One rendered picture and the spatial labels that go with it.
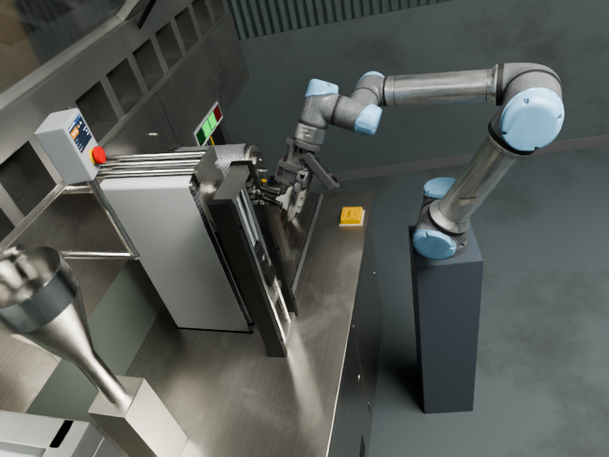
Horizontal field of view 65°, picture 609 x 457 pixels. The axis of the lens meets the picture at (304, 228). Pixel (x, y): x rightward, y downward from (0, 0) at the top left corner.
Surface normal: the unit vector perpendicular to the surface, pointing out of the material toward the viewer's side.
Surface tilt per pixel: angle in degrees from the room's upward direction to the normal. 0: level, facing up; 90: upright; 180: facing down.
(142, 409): 90
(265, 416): 0
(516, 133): 83
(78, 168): 90
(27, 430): 0
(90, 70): 90
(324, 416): 0
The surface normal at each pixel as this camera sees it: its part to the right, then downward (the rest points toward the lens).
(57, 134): 0.04, 0.64
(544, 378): -0.19, -0.75
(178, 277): -0.21, 0.66
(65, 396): 0.96, 0.00
